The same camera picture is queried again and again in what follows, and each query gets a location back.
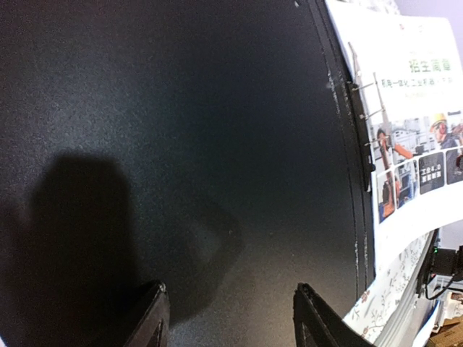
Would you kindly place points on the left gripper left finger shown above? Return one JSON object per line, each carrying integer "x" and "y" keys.
{"x": 149, "y": 321}

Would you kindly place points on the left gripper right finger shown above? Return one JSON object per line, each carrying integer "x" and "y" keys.
{"x": 316, "y": 324}

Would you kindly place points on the blue file folder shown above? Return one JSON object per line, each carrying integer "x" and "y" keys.
{"x": 206, "y": 144}

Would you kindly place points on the colour printed brochure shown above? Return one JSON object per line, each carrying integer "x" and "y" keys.
{"x": 414, "y": 75}

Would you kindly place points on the floral patterned table mat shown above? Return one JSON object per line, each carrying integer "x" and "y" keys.
{"x": 371, "y": 312}

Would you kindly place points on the aluminium front rail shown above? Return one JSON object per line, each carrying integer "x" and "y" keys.
{"x": 412, "y": 309}

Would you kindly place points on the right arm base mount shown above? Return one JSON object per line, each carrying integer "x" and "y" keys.
{"x": 441, "y": 269}

